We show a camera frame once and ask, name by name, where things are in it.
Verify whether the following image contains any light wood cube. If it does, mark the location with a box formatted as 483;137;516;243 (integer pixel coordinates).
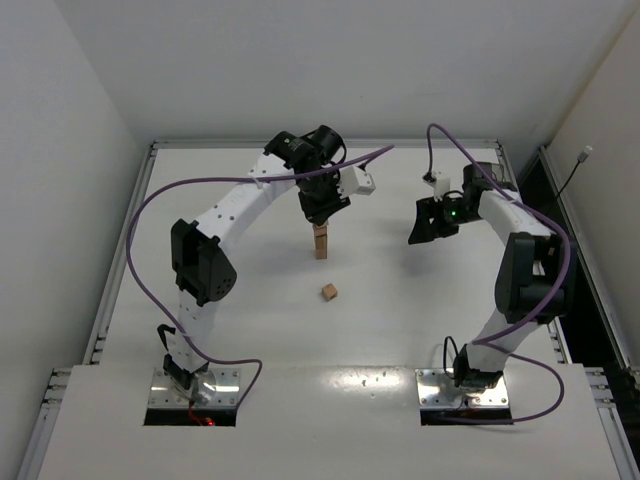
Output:
313;225;328;236
321;283;338;302

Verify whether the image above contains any long dark wood block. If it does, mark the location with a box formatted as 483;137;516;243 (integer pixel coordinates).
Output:
315;247;328;260

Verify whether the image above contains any grey translucent plastic bin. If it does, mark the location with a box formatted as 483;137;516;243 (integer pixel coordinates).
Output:
481;162;505;183

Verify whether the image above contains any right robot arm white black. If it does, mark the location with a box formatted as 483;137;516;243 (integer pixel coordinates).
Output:
408;162;577;391

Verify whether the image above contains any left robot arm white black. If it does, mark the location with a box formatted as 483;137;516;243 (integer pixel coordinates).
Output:
163;125;350;391

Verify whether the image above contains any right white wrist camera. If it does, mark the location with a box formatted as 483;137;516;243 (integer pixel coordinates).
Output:
422;171;451;201

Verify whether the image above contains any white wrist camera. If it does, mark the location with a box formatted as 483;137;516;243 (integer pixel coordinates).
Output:
422;171;451;201
337;166;376;198

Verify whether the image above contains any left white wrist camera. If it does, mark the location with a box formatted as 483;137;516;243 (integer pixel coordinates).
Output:
337;166;376;198

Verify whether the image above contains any aluminium table frame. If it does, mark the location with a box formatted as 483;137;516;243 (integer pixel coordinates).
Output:
39;127;621;479

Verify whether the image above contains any black wall cable with plug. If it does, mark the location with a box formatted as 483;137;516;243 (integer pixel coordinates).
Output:
529;145;594;236

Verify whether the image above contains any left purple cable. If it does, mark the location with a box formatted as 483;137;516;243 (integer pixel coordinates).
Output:
125;144;396;406

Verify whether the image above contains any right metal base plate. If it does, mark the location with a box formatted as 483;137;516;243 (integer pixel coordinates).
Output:
415;368;510;412

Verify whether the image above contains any metal base plate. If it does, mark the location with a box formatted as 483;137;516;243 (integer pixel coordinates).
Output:
415;368;510;412
147;368;240;410

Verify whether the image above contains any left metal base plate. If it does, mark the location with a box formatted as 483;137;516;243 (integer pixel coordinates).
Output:
147;368;240;410

